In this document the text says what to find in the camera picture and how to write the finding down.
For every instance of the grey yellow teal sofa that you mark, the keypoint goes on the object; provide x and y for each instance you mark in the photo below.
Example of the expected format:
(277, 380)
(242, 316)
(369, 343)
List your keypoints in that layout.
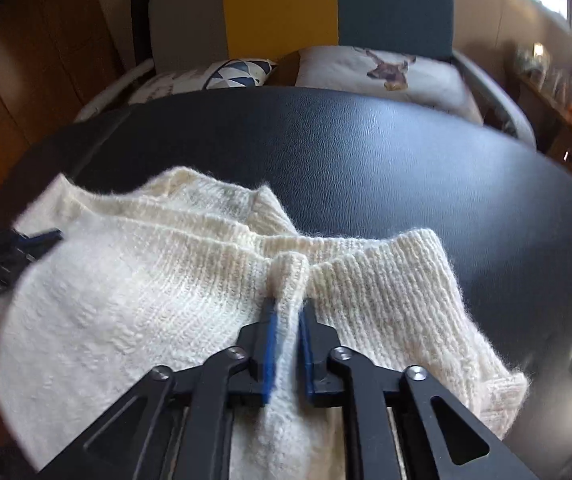
(281, 5)

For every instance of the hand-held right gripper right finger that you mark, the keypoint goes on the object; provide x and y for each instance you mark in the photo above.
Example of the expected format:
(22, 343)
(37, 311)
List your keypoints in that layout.
(307, 355)

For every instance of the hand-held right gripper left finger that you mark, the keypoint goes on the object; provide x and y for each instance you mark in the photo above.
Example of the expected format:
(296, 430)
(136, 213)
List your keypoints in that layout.
(269, 355)

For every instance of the mustard yellow pillow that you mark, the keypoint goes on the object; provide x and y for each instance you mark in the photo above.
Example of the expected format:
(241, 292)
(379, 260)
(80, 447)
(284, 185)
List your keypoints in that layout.
(283, 72)

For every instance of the deer print pillow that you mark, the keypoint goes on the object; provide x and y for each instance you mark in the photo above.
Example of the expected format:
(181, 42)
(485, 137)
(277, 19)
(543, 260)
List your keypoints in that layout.
(416, 80)

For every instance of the white knit sweater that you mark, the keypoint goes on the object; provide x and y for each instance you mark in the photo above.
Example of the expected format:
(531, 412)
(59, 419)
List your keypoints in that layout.
(165, 285)

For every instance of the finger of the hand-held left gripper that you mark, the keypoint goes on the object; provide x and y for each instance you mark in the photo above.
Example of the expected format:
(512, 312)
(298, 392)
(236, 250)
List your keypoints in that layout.
(38, 242)

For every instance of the triangle pattern pillow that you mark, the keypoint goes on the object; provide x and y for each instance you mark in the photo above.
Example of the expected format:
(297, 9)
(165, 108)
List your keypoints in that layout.
(225, 72)

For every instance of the cluttered wooden shelf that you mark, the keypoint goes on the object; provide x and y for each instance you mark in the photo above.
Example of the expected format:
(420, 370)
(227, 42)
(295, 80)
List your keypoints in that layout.
(566, 105)

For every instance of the wooden wardrobe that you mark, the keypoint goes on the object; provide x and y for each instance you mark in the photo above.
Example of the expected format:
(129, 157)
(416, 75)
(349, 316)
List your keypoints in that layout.
(40, 60)

